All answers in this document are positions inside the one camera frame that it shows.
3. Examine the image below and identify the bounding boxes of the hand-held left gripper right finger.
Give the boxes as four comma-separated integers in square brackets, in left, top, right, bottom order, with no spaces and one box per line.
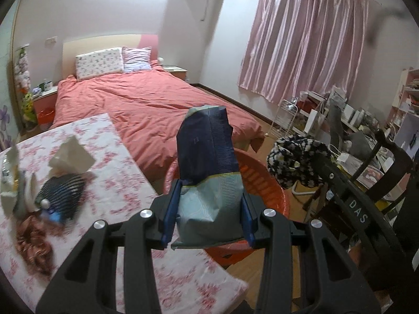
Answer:
[240,192,382,314]

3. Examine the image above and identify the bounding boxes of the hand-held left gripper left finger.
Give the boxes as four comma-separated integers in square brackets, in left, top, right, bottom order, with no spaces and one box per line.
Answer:
[35,179,182,314]

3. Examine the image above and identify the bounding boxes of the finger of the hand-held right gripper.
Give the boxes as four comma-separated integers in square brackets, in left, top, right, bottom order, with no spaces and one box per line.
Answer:
[311,155,334,185]

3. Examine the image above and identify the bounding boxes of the orange plastic basket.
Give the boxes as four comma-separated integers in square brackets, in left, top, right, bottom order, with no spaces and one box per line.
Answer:
[163,147,292,267]

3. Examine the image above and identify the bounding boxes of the navy and teal garment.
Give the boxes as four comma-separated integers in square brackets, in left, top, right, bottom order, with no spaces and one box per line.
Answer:
[170,105,249,251]

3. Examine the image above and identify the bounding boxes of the black white floral fleece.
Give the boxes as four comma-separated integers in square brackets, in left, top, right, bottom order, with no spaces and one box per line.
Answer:
[266,136,331,189]

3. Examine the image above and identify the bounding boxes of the cluttered desk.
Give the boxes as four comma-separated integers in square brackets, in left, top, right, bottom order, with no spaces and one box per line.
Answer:
[295,88,395,203]

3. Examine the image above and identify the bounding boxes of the grey cloth bag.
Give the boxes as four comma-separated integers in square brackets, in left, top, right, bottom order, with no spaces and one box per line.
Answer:
[327,100,370,158]

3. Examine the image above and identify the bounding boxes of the black wooden chair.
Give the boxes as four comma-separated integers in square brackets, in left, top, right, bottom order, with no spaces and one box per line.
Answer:
[357,129,415,210]

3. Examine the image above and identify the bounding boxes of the pink floral tablecloth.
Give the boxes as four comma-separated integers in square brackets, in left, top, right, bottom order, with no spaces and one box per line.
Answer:
[0,113,249,314]

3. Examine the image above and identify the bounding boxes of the red bed duvet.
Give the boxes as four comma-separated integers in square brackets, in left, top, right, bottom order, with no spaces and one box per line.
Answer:
[49,64,266,187]

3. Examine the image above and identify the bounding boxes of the pink white bookshelf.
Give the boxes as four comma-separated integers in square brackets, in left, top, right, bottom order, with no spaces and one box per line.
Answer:
[389,67,419,158]

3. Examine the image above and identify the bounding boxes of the crumpled white tissue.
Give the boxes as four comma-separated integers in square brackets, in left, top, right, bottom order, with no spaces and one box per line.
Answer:
[48,136,96,174]

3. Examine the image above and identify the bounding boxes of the black striped garment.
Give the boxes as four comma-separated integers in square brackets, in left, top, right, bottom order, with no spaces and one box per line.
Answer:
[34,173,87,226]

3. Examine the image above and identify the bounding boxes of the pink satin curtain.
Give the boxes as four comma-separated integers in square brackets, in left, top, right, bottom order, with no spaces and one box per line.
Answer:
[238,0,381,103]

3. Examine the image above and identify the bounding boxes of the wooden nightstand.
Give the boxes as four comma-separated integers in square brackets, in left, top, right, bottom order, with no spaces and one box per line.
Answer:
[162,65,189,81]

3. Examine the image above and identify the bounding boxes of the reddish brown crumpled garment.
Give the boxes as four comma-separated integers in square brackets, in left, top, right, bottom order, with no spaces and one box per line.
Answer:
[16,216,54,275]

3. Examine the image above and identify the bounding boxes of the striped pink pillow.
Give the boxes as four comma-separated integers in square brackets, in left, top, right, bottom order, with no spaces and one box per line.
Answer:
[123,46,153,72]

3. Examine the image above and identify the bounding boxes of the small orange bin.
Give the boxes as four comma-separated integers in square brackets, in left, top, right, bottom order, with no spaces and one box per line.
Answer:
[37,109,56,125]

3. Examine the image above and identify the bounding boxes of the floral white pillow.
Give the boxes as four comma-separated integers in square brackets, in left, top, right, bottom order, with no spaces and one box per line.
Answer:
[75,47,125,81]

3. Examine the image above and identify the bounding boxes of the pink nightstand with mug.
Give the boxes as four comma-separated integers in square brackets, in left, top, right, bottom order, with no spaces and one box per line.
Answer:
[33,85,59,125]

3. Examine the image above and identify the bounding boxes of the white plastic packaging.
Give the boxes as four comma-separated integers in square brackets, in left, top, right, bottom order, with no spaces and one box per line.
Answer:
[0,144,27,217]

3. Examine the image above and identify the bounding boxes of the cream and pink headboard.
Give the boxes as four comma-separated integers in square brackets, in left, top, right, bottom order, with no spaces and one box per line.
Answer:
[62,33,159,82]

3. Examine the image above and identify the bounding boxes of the wardrobe with purple flowers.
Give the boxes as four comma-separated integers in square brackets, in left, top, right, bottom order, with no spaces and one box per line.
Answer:
[0,13,20,153]

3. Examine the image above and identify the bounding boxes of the hanging stuffed toys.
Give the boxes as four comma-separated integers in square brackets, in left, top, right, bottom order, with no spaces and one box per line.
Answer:
[15,46,37,128]

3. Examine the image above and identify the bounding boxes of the white wire rack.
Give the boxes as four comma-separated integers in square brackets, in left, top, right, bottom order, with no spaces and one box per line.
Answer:
[270,97,300,138]

